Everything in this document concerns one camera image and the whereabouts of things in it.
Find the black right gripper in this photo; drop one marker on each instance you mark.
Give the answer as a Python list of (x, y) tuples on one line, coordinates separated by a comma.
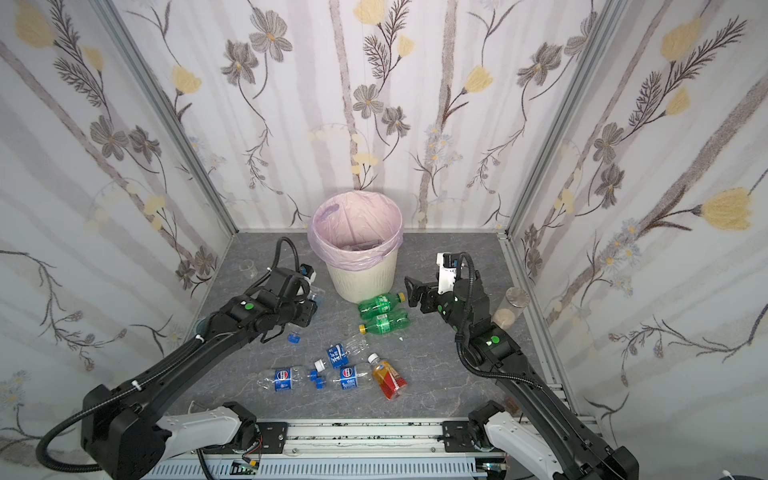
[(429, 298)]

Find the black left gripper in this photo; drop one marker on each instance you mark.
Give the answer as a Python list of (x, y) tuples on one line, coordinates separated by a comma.
[(305, 309)]

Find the blue label bottle white cap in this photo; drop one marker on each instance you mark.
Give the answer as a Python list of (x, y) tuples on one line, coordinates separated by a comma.
[(342, 354)]

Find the red yellow drink bottle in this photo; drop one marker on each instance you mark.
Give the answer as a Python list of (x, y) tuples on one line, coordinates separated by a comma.
[(388, 379)]

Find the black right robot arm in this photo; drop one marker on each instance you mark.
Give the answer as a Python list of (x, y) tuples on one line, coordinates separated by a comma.
[(556, 444)]

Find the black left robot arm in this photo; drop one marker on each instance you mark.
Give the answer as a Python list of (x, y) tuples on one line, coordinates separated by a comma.
[(125, 431)]

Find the cream waste bin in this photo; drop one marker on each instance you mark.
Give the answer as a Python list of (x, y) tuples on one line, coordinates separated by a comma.
[(365, 274)]

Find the pink bin liner bag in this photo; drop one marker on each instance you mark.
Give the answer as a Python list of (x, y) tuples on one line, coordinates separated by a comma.
[(356, 230)]

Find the green bottle middle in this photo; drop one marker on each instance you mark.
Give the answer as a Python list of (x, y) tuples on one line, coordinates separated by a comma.
[(386, 323)]

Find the green bottle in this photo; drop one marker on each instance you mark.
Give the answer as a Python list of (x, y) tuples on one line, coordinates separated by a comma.
[(381, 304), (386, 323)]

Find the green bottle upper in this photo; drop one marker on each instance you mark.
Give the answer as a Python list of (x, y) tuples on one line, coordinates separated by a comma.
[(381, 304)]

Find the clear glass cup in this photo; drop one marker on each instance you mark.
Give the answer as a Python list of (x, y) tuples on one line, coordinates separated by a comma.
[(248, 269)]

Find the Pepsi bottle left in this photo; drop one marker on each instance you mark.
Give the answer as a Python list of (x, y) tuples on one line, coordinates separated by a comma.
[(282, 379)]

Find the pepsi bottle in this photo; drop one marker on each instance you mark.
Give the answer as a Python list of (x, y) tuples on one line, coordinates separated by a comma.
[(346, 378), (282, 379)]

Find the Pepsi bottle right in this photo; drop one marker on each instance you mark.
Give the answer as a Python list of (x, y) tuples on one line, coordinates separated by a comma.
[(346, 378)]

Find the round glass jar right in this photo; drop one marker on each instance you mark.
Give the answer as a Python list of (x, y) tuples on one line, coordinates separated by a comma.
[(517, 297)]

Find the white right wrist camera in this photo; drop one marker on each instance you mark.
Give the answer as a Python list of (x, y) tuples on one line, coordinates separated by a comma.
[(449, 266)]

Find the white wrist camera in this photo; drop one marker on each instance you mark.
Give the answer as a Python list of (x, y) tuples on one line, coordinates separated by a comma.
[(308, 272), (449, 266)]

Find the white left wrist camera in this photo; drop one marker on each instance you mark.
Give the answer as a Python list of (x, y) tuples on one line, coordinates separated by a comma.
[(308, 272)]

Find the aluminium rail frame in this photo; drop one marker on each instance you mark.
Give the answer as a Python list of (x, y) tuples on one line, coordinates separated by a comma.
[(355, 439)]

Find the white cable duct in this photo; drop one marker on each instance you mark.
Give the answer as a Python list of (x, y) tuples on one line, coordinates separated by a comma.
[(371, 468)]

